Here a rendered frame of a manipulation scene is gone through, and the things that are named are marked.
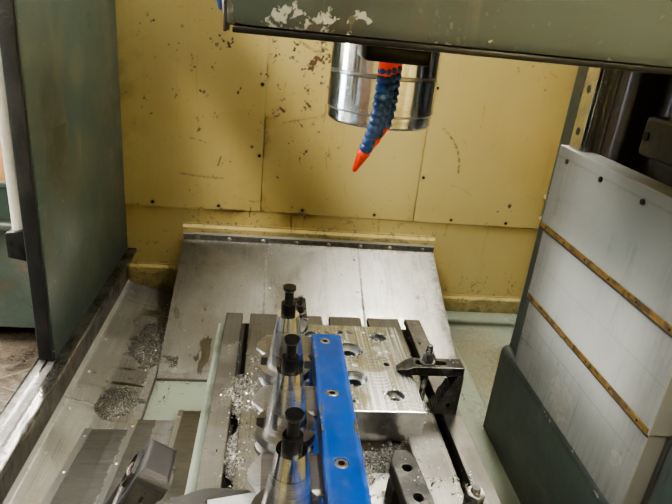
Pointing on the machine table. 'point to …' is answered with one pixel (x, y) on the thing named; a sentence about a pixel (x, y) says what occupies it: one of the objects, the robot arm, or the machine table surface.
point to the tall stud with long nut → (473, 495)
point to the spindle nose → (421, 93)
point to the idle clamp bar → (404, 482)
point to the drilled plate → (379, 375)
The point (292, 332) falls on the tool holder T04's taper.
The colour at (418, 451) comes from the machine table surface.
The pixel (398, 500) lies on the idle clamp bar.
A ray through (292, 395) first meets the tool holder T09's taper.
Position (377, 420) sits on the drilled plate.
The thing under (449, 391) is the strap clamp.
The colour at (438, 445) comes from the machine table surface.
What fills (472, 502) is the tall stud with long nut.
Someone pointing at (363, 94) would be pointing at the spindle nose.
